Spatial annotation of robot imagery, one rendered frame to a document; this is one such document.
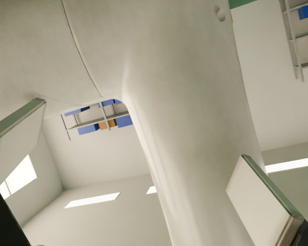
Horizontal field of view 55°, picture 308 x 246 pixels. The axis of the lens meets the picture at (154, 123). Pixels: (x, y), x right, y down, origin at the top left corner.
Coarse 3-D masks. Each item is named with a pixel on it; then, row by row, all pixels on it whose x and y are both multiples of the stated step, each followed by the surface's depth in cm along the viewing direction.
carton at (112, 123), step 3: (111, 120) 623; (114, 120) 627; (99, 123) 631; (102, 123) 630; (105, 123) 628; (111, 123) 625; (114, 123) 624; (99, 126) 633; (102, 126) 632; (105, 126) 630; (111, 126) 627; (102, 129) 633
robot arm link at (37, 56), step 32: (0, 0) 24; (32, 0) 23; (0, 32) 23; (32, 32) 23; (64, 32) 23; (0, 64) 24; (32, 64) 24; (64, 64) 24; (0, 96) 24; (32, 96) 25; (64, 96) 26; (96, 96) 27
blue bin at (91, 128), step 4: (92, 124) 634; (96, 124) 644; (80, 128) 643; (84, 128) 641; (88, 128) 638; (92, 128) 636; (96, 128) 640; (80, 132) 646; (84, 132) 643; (88, 132) 641
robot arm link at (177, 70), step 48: (96, 0) 23; (144, 0) 23; (192, 0) 23; (96, 48) 24; (144, 48) 23; (192, 48) 23; (144, 96) 24; (192, 96) 22; (240, 96) 24; (144, 144) 26; (192, 144) 22; (240, 144) 23; (192, 192) 23; (192, 240) 23; (240, 240) 22
